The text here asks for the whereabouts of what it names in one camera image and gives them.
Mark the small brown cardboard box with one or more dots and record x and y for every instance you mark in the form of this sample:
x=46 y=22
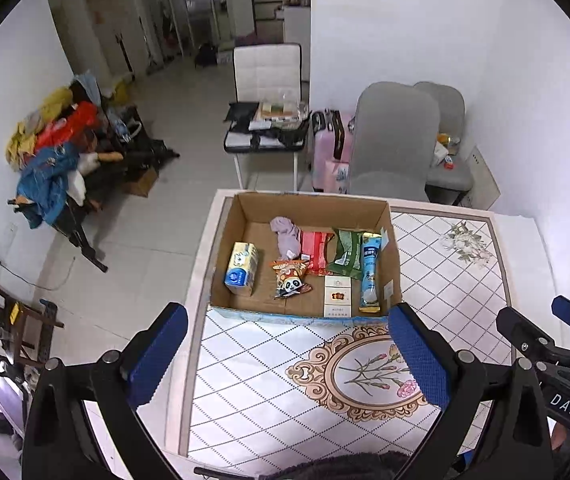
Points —
x=141 y=182

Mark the black bag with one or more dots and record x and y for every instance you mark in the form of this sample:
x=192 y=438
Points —
x=265 y=135

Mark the pink printed bag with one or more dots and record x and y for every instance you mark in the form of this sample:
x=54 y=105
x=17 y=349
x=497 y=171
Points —
x=337 y=176

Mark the patterned floral tablecloth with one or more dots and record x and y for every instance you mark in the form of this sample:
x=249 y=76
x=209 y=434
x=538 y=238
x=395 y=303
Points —
x=255 y=390

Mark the purple sock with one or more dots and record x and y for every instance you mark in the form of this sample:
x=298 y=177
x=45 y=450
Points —
x=287 y=237

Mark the grey upholstered chair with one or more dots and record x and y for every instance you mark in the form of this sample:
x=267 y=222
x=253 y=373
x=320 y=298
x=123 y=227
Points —
x=395 y=130
x=445 y=102

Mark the pink suitcase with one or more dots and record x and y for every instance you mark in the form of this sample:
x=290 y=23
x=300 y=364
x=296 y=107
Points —
x=326 y=142

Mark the red tissue packet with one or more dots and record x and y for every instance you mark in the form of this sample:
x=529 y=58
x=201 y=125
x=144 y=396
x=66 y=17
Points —
x=316 y=252

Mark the dark fleece clothing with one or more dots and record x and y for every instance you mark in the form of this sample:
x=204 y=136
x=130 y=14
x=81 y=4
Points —
x=335 y=467

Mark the black backpack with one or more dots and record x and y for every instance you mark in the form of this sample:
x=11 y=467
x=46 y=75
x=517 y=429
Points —
x=206 y=55

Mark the white cabinet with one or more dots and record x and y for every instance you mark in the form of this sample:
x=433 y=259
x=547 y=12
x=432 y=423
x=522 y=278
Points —
x=296 y=22

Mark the green tissue packet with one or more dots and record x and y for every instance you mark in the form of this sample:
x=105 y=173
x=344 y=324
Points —
x=346 y=252

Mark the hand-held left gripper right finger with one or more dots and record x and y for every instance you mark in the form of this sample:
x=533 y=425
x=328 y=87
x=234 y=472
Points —
x=420 y=355

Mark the black folding rack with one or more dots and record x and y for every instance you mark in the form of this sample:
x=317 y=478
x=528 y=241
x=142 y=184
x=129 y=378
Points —
x=115 y=157

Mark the orange panda snack packet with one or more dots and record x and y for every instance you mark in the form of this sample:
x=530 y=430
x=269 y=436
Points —
x=290 y=280

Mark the white padded chair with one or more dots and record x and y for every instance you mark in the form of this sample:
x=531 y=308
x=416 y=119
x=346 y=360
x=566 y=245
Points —
x=265 y=72

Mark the white leaning board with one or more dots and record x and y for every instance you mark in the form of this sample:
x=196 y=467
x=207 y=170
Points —
x=482 y=180

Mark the orange drink bottle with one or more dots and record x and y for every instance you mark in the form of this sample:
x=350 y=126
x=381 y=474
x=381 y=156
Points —
x=444 y=138

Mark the white cigarette box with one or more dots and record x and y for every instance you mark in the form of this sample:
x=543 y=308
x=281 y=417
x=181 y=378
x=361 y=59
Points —
x=338 y=296

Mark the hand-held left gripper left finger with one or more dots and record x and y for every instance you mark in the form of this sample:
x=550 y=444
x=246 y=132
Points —
x=160 y=355

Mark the dark wooden chair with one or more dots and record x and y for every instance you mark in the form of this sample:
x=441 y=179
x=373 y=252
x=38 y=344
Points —
x=0 y=310

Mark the blue white tube packet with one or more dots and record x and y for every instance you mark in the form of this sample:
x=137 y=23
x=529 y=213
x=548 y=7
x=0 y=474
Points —
x=371 y=272

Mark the pile of colourful clothes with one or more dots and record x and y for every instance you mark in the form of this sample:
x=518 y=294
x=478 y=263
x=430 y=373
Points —
x=50 y=175

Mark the yellow tissue pack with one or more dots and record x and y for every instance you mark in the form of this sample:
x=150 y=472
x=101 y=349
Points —
x=241 y=269

